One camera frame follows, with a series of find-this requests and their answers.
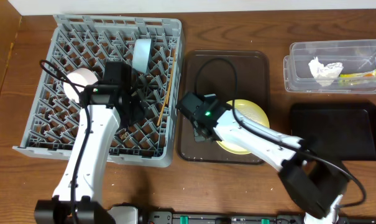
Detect yellow plate with crumbs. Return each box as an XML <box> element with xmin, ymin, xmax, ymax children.
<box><xmin>217</xmin><ymin>99</ymin><xmax>270</xmax><ymax>155</ymax></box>

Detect pink bowl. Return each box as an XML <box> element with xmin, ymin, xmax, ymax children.
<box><xmin>63</xmin><ymin>68</ymin><xmax>98</xmax><ymax>103</ymax></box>

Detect light blue bowl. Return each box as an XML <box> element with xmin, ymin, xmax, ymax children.
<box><xmin>132</xmin><ymin>39</ymin><xmax>152</xmax><ymax>74</ymax></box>

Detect white napkin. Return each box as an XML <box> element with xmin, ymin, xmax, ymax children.
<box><xmin>308</xmin><ymin>57</ymin><xmax>344</xmax><ymax>87</ymax></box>

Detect green snack wrapper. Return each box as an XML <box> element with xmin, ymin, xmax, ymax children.
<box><xmin>338</xmin><ymin>69</ymin><xmax>376</xmax><ymax>86</ymax></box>

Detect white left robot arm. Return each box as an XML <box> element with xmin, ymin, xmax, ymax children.
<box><xmin>34</xmin><ymin>60</ymin><xmax>148</xmax><ymax>223</ymax></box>

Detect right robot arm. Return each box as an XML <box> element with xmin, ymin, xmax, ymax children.
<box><xmin>176</xmin><ymin>90</ymin><xmax>367</xmax><ymax>223</ymax></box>

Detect grey plastic dish rack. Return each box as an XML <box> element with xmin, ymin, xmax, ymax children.
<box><xmin>16</xmin><ymin>15</ymin><xmax>185</xmax><ymax>167</ymax></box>

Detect black plastic bin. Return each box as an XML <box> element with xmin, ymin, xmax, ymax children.
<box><xmin>290</xmin><ymin>102</ymin><xmax>376</xmax><ymax>161</ymax></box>

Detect clear plastic bin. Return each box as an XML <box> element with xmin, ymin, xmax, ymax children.
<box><xmin>283</xmin><ymin>39</ymin><xmax>376</xmax><ymax>95</ymax></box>

